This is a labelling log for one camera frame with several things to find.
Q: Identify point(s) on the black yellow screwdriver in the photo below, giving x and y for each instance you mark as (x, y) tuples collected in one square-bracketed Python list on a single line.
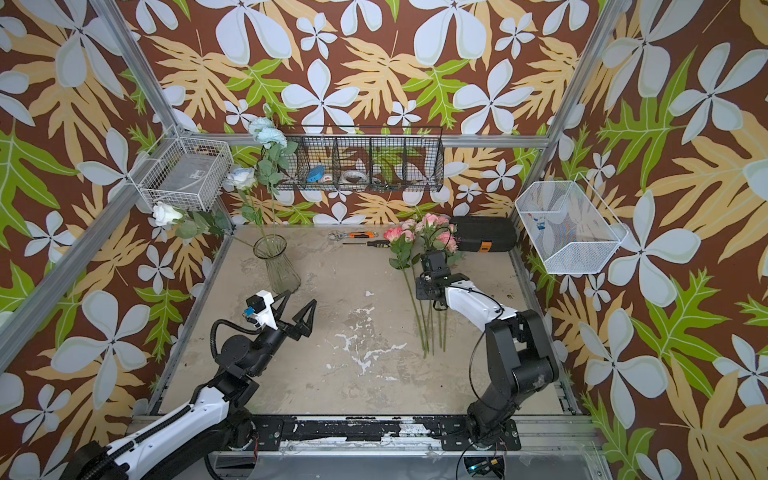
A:
[(368, 243)]

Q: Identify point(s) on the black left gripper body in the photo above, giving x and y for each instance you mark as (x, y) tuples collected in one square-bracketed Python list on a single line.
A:
[(289, 331)]

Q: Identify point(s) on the white wire basket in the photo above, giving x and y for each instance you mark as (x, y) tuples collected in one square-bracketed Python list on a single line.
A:
[(183, 171), (571, 227)]

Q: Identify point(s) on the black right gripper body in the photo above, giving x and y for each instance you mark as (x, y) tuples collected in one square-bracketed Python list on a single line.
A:
[(423, 287)]

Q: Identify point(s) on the white wire basket left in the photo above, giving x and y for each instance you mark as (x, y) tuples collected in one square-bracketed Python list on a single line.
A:
[(183, 171)]

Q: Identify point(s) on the black zip case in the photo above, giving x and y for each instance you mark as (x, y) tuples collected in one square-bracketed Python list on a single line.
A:
[(484, 234)]

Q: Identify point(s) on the pink rose bunch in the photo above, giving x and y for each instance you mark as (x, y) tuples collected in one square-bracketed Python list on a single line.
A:
[(447, 243)]

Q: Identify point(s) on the black wire wall basket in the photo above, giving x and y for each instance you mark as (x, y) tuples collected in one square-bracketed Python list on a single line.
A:
[(366, 159)]

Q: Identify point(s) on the pink rose cluster stem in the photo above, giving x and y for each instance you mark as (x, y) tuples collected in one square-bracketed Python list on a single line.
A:
[(442, 222)]

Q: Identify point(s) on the white wire basket right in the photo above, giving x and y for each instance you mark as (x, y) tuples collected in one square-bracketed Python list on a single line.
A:
[(571, 227)]

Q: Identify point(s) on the light blue flower stem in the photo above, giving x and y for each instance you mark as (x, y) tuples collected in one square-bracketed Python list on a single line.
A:
[(274, 161)]

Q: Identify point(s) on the white rose stem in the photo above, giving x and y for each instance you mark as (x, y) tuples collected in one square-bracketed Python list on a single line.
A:
[(189, 223)]

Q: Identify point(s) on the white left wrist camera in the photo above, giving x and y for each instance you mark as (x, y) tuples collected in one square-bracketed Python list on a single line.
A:
[(259, 310)]

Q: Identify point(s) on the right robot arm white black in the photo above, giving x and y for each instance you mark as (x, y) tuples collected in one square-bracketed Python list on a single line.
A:
[(519, 354)]

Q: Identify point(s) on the clear ribbed glass vase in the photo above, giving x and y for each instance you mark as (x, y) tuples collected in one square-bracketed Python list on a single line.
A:
[(271, 249)]

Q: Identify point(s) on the pale pink carnation stem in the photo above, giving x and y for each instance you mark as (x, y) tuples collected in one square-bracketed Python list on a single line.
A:
[(426, 234)]

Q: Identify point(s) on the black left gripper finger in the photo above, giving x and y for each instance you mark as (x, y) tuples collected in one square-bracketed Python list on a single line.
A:
[(304, 321), (279, 305)]

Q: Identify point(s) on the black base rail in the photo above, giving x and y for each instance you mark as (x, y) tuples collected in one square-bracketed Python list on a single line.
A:
[(446, 432)]

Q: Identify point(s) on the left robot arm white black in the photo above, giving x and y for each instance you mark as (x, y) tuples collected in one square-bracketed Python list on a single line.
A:
[(216, 416)]

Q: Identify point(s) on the pale blue rose stem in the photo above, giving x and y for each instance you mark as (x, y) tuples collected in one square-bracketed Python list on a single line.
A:
[(242, 181)]

